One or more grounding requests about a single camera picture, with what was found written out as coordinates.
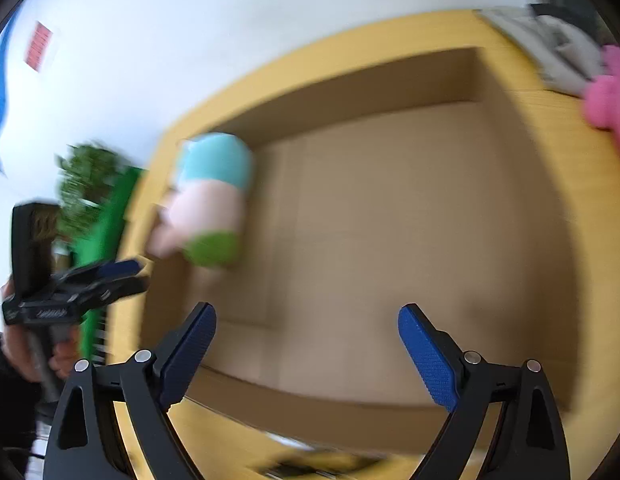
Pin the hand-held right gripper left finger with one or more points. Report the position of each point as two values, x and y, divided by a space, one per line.
189 355

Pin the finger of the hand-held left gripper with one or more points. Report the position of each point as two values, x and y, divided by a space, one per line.
117 269
122 288

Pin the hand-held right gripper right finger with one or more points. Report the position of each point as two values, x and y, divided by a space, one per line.
428 360

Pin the blue pink green plush toy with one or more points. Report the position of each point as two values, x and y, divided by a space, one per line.
210 200

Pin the brown cardboard box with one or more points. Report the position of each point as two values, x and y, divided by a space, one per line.
389 235

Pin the person's left forearm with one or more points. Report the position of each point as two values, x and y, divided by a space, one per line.
10 410

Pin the person's left hand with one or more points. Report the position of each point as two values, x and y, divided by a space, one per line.
17 350

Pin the green toy keyboard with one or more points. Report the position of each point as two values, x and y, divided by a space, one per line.
107 230

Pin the green potted plant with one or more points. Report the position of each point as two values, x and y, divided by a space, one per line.
87 185

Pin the grey white bundle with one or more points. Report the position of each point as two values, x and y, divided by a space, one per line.
554 45

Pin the red wall sign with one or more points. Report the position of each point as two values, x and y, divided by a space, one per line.
39 46

